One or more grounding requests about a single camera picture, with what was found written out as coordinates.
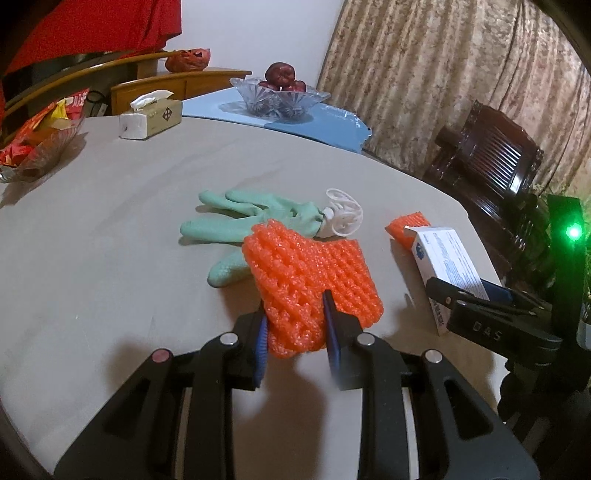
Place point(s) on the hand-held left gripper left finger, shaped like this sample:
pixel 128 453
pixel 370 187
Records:
pixel 261 344

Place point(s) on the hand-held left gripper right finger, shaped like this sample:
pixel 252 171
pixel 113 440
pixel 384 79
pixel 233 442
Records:
pixel 330 332

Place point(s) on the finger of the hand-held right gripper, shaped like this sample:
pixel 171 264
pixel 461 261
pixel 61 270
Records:
pixel 498 290
pixel 443 295

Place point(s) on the white and blue carton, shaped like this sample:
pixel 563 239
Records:
pixel 443 258

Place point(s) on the large orange foam net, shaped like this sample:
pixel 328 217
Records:
pixel 314 272

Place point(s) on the small orange foam net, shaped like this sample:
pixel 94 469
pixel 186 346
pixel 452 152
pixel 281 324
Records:
pixel 399 228

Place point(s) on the white foam net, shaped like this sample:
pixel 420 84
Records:
pixel 344 217

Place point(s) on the green rubber glove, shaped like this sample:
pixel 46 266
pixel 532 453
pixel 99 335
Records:
pixel 258 210

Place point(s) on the dark wooden armchair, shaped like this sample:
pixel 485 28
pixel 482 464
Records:
pixel 485 157

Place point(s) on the blue tablecloth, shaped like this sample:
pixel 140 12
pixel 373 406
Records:
pixel 332 124

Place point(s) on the beige patterned curtain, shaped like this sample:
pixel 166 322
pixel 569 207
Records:
pixel 438 69

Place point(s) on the glass fruit bowl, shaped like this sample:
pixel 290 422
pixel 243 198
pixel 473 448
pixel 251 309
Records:
pixel 277 102

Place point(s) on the red apple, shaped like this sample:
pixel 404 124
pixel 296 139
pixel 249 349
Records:
pixel 279 73
pixel 265 85
pixel 298 86

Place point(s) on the beige tissue box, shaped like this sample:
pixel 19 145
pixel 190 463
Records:
pixel 157 117

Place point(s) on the glass snack bowl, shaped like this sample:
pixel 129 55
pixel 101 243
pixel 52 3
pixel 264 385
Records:
pixel 51 157

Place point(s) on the orange plastic bag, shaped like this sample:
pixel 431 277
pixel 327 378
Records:
pixel 187 60

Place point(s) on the red cloth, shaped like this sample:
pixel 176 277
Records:
pixel 92 23

